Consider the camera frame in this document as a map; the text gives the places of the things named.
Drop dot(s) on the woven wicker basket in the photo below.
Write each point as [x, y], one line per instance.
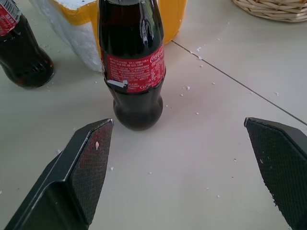
[271, 9]

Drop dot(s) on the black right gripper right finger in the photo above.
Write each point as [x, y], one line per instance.
[280, 165]

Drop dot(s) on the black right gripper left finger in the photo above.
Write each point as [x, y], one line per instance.
[72, 177]

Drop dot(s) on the cola bottle with torn label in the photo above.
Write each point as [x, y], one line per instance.
[134, 64]

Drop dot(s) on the cola bottle with red label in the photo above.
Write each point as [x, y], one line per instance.
[20, 55]

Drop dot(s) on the white foam box yellow tape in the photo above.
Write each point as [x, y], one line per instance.
[81, 28]

